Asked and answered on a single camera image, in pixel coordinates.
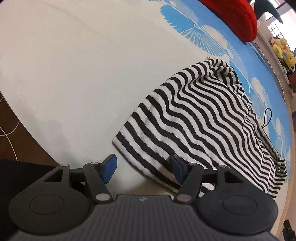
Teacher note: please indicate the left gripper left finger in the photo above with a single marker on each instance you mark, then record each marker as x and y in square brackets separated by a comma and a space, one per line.
[88, 184]

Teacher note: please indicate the red folded blanket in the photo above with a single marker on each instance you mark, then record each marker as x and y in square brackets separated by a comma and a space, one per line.
[238, 15]

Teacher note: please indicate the blue white bed sheet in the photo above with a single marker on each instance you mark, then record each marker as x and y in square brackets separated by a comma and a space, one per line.
[74, 71]

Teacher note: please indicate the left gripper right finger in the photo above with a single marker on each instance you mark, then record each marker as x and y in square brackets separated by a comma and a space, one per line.
[191, 177]

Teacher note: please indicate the window with railing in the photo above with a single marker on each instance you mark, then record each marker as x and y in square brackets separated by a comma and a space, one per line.
[286, 29]

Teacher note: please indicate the blue shark plush toy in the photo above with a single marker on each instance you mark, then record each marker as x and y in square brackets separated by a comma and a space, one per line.
[262, 6]

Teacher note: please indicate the brown patterned rug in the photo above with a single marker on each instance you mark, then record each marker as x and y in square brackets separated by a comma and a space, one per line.
[16, 142]

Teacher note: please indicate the yellow plush toy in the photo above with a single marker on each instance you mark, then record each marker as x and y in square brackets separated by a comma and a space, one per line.
[284, 54]

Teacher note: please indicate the black white striped hoodie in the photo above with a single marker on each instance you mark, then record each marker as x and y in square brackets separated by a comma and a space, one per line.
[202, 115]

